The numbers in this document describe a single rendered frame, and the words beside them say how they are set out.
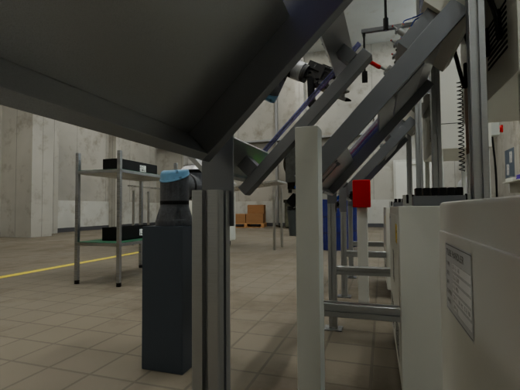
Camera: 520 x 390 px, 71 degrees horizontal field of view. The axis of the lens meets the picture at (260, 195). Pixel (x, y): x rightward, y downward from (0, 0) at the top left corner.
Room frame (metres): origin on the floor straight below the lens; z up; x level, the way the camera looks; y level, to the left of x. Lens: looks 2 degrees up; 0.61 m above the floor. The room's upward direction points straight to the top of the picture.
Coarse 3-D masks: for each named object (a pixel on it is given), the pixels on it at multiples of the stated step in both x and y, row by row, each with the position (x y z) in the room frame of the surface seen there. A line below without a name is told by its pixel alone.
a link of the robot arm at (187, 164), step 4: (184, 156) 1.59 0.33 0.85; (184, 160) 1.59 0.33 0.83; (188, 160) 1.57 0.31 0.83; (184, 164) 1.59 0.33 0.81; (188, 164) 1.57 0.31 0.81; (192, 164) 1.57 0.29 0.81; (184, 168) 1.57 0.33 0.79; (188, 168) 1.56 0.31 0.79; (192, 168) 1.56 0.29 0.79; (196, 168) 1.56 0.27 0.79; (192, 172) 1.56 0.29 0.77; (196, 172) 1.56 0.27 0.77; (200, 172) 1.57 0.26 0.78; (196, 176) 1.56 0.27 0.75; (200, 176) 1.57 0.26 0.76; (196, 180) 1.54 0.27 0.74; (200, 180) 1.57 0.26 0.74; (200, 184) 1.56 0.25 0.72; (200, 188) 1.56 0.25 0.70
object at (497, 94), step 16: (496, 0) 1.18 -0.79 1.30; (512, 0) 1.04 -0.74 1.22; (512, 16) 1.05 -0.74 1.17; (512, 32) 1.05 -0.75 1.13; (464, 48) 1.60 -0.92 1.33; (496, 48) 1.19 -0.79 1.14; (512, 48) 1.05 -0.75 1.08; (496, 64) 1.20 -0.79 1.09; (512, 64) 1.06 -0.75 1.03; (496, 80) 1.20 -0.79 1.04; (512, 80) 1.10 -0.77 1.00; (496, 96) 1.25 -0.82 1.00; (512, 96) 1.25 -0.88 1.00; (464, 112) 1.64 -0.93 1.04; (496, 112) 1.47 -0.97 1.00; (512, 112) 1.47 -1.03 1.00
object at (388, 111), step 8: (432, 56) 1.38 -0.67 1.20; (424, 64) 1.38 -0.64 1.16; (432, 64) 1.51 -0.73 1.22; (416, 72) 1.15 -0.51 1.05; (424, 72) 1.51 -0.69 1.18; (408, 80) 1.16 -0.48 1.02; (416, 80) 1.27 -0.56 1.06; (424, 80) 1.68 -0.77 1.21; (400, 88) 1.17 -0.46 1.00; (408, 88) 1.25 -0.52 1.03; (416, 88) 1.67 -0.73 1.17; (400, 96) 1.25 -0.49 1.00; (408, 96) 1.38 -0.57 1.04; (392, 104) 1.49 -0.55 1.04; (400, 104) 1.39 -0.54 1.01; (384, 112) 1.47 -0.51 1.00; (392, 112) 1.64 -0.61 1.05; (384, 120) 1.62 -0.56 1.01
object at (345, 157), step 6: (348, 150) 1.48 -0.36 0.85; (342, 156) 1.48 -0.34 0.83; (348, 156) 1.60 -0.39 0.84; (336, 162) 1.47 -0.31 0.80; (342, 162) 1.59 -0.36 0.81; (348, 162) 1.74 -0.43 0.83; (330, 168) 1.47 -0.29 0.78; (336, 168) 1.57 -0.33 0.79; (342, 168) 1.71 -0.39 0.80; (324, 174) 1.47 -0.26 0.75; (330, 174) 1.58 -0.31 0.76; (336, 174) 1.70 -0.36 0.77; (324, 180) 1.58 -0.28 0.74; (330, 180) 1.72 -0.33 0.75; (324, 186) 1.71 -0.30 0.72
